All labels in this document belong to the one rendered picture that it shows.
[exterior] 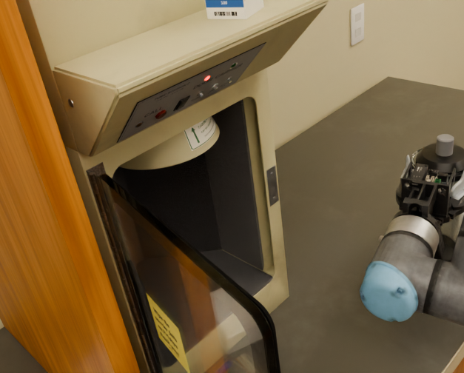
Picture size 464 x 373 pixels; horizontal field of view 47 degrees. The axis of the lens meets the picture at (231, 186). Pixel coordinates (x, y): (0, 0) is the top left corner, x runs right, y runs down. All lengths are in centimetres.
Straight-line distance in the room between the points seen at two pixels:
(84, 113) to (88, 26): 10
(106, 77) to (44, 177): 11
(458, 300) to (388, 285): 9
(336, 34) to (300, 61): 18
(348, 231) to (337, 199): 13
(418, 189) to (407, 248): 14
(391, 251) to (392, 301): 7
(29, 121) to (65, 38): 14
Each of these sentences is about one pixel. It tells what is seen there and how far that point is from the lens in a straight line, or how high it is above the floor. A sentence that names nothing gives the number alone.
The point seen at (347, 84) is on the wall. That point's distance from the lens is 182.
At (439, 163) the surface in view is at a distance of 97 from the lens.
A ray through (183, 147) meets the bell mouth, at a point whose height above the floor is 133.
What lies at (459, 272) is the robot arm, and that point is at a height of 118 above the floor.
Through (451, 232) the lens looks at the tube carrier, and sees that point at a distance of 105.
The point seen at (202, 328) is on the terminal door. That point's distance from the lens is 52.
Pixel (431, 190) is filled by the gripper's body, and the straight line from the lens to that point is 87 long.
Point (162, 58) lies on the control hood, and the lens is 54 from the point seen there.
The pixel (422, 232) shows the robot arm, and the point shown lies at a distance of 80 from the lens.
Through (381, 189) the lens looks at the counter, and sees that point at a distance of 133.
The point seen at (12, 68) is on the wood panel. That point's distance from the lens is 47.
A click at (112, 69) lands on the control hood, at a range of 53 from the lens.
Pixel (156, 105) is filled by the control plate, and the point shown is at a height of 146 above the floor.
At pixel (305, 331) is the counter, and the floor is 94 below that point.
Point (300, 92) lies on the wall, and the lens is 161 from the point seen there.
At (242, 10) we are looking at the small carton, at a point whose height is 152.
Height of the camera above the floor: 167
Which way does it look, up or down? 32 degrees down
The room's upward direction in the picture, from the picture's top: 9 degrees counter-clockwise
